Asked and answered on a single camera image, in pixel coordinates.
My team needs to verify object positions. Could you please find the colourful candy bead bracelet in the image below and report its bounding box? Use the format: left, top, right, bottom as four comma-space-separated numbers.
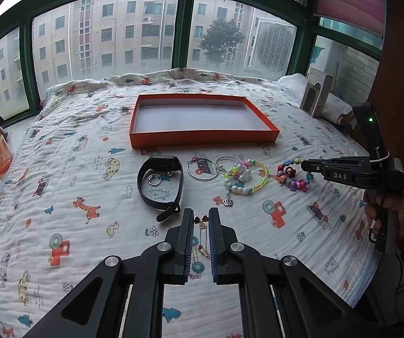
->
275, 158, 316, 193

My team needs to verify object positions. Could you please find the red bead dangle earring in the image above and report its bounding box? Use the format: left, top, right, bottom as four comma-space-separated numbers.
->
193, 214, 210, 259

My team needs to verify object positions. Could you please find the pastel bead necklace with charm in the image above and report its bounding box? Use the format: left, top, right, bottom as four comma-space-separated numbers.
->
223, 160, 270, 208

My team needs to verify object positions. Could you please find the black smart watch band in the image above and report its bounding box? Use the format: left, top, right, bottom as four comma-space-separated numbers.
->
136, 155, 184, 223

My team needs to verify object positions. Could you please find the right hand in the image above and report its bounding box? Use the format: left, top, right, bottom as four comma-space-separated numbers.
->
363, 192, 404, 241

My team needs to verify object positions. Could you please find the folded white towel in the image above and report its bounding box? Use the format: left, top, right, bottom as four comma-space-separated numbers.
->
278, 73, 354, 125

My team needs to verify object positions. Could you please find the white grey product box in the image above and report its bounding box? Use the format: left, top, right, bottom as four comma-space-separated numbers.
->
300, 68, 333, 117

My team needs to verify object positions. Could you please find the cartoon print white quilt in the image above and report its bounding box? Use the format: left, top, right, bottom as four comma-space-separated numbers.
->
0, 70, 379, 337

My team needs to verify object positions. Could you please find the silver hoop earring with pearl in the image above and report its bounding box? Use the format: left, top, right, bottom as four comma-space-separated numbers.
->
215, 156, 250, 179

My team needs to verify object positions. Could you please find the large silver hoop earring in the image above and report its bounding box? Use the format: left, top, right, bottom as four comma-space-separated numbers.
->
187, 156, 219, 182

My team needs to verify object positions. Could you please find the orange shallow box tray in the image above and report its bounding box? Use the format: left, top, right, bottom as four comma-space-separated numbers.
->
129, 93, 280, 149

